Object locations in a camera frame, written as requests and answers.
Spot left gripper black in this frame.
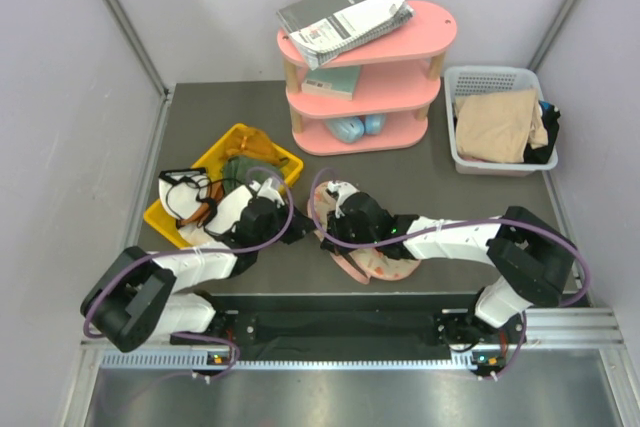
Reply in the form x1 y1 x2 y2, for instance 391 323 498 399
255 198 320 250

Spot pink three-tier shelf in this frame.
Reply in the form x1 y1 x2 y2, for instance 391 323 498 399
277 0 457 156

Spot white bra black straps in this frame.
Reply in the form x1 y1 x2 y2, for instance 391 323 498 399
158 168 254 246

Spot grey plastic basket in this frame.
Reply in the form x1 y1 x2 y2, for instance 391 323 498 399
442 66 559 177

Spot black garment in basket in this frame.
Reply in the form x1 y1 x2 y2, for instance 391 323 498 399
524 101 561 164

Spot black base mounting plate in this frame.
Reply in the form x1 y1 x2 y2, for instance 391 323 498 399
169 294 506 362

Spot grey spiral notebook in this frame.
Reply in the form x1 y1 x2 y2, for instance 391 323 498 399
277 0 414 70

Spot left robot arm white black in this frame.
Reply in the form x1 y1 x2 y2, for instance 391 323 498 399
80 189 315 353

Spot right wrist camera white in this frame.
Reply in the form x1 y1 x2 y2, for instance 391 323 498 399
326 181 359 217

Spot light blue slippers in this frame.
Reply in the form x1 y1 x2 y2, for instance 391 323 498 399
324 114 386 144

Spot beige folded garment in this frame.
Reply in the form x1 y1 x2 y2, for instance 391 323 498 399
454 89 546 164

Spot teal book on shelf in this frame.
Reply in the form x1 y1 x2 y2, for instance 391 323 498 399
301 66 361 101

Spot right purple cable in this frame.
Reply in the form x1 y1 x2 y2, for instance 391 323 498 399
308 167 594 381

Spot grey cable duct rail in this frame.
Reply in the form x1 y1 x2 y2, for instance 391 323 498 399
100 349 499 373

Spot orange mesh garment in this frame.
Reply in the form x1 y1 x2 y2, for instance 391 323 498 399
223 127 288 168

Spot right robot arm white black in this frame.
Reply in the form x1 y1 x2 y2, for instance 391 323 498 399
310 182 574 343

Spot floral mesh laundry bag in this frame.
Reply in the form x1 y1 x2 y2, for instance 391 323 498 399
307 182 420 285

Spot green garment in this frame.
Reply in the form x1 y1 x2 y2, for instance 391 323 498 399
222 155 283 194

